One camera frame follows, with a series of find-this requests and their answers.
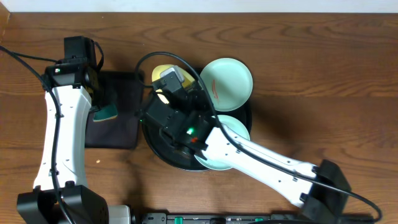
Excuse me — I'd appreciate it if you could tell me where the yellow plate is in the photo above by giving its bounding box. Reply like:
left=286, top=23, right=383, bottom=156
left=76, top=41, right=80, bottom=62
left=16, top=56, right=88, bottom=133
left=152, top=64, right=195, bottom=105

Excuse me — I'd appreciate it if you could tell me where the green yellow sponge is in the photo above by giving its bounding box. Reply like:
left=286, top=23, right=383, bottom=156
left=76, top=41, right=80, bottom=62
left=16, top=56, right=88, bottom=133
left=93, top=103, right=118, bottom=122

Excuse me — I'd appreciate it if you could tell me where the light green plate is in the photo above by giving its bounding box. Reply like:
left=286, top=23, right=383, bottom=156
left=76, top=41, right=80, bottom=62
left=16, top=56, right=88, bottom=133
left=195, top=114, right=250, bottom=170
left=200, top=58, right=253, bottom=112

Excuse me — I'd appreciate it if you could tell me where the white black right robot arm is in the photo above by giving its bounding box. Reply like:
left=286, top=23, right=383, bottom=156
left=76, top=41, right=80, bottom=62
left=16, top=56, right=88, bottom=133
left=137, top=91, right=351, bottom=223

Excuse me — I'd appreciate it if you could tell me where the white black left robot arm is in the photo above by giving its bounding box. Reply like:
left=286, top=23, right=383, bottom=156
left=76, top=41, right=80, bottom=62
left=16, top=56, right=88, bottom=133
left=17, top=63, right=132, bottom=223

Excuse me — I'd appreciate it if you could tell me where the black rectangular tray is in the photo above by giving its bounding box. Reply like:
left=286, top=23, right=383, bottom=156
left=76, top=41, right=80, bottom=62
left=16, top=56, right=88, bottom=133
left=85, top=71, right=144, bottom=149

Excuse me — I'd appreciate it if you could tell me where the black round tray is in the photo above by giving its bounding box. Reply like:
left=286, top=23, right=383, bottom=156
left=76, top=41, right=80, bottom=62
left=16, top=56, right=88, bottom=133
left=142, top=100, right=252, bottom=171

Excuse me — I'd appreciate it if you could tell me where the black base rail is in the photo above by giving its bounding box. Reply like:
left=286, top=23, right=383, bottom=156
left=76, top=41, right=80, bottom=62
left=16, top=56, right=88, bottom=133
left=141, top=212, right=375, bottom=224

